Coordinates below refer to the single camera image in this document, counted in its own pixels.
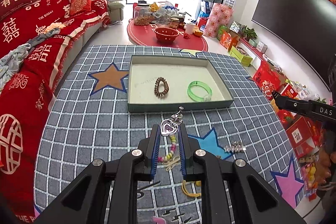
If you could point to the gold metal hair clip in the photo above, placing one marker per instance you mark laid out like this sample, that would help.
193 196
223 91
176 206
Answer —
170 164

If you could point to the grey blue blanket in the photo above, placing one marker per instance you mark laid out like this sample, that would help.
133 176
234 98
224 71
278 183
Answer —
11 63

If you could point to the black television screen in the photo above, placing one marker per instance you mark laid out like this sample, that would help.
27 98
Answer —
307 26

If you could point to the beige green armchair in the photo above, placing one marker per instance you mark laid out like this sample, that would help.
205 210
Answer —
115 10

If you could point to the silver heart pendant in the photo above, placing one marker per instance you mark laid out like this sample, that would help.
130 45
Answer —
170 126

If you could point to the red square cushion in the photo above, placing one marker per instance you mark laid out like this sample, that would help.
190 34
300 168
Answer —
78 6

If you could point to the white mug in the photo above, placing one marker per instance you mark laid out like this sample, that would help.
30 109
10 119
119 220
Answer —
189 28

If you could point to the red sofa cover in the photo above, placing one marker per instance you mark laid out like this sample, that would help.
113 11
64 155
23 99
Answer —
27 99

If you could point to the green potted plant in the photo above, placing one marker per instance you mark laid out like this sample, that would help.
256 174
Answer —
248 33

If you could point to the pink floral wrapped box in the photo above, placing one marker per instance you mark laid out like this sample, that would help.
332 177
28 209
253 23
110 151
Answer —
219 15

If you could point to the dark green jewelry tray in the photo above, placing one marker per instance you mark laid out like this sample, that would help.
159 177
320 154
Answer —
159 84

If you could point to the green translucent bangle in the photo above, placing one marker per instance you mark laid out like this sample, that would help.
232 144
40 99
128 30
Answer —
199 91

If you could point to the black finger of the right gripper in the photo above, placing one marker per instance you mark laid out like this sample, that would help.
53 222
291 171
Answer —
312 109

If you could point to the silver star hair clip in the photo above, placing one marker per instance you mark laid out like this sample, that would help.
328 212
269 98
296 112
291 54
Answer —
235 147

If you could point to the red plastic colander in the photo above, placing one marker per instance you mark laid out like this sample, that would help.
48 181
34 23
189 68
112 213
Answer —
165 35

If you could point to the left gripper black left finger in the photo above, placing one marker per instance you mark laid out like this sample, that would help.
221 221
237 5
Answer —
106 192

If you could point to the clear snack jar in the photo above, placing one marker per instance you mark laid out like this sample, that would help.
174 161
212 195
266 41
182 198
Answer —
142 14

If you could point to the red round coffee table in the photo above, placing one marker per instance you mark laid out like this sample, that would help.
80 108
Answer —
145 36

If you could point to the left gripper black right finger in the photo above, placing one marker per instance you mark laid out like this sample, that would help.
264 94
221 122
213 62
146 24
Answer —
231 191

